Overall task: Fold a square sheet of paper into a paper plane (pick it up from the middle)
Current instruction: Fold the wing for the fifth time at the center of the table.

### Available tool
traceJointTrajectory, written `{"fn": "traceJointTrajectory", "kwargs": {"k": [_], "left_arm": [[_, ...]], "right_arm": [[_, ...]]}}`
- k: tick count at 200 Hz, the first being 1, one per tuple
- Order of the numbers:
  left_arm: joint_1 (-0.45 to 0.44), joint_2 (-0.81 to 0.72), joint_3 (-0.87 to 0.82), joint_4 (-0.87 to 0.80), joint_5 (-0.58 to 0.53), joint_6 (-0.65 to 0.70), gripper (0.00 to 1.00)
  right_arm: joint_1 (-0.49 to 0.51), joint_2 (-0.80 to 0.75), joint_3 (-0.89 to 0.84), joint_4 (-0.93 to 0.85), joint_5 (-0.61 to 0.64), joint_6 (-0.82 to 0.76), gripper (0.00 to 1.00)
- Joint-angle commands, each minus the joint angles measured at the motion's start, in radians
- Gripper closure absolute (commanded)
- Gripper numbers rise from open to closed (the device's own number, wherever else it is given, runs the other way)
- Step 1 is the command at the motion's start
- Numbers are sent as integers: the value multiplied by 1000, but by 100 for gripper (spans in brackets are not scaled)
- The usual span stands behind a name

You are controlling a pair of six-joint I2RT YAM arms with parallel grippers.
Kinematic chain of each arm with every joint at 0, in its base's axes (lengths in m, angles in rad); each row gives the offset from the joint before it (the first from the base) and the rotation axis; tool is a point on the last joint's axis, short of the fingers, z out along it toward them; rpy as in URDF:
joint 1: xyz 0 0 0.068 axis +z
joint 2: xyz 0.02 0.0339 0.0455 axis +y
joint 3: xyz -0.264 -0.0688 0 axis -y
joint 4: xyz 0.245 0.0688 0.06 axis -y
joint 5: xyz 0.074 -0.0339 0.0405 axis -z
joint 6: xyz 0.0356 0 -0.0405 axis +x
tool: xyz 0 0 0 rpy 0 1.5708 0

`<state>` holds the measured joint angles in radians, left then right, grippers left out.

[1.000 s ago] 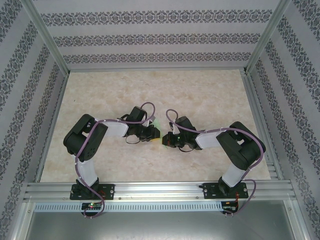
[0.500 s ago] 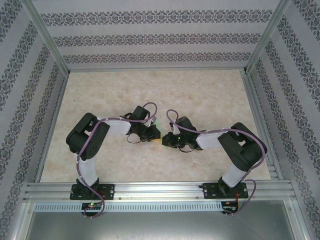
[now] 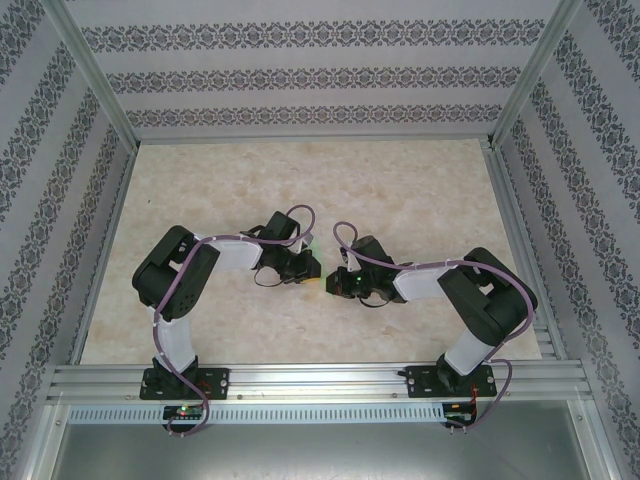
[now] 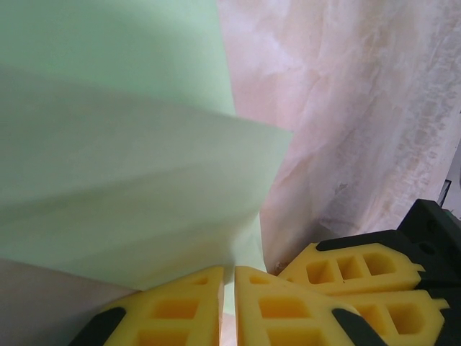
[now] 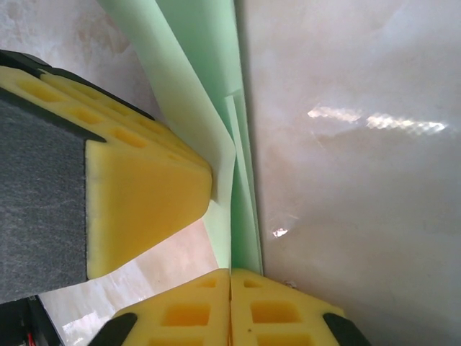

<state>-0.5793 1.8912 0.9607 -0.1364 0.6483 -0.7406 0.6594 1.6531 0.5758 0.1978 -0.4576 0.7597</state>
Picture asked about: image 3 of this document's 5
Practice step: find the aluminium side floor rail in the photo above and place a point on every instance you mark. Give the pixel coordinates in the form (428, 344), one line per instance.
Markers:
(517, 210)
(107, 240)

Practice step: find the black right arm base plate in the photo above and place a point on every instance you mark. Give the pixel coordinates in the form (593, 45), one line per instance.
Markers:
(422, 382)

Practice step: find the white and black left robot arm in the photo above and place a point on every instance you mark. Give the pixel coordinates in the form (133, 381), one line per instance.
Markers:
(175, 285)

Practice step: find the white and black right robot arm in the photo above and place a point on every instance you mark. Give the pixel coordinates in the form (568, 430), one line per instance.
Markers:
(485, 300)

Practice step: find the light green paper sheet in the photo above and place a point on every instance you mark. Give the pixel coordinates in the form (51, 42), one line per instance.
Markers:
(320, 250)

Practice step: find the aluminium frame post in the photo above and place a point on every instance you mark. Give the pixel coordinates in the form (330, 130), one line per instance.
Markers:
(537, 75)
(95, 80)

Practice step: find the aluminium mounting rail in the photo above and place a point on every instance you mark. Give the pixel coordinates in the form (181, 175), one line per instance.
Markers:
(320, 380)

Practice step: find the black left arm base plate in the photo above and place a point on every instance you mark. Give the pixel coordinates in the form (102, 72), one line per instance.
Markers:
(215, 385)

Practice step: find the grey metal shelf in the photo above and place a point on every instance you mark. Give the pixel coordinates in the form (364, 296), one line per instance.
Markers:
(320, 450)

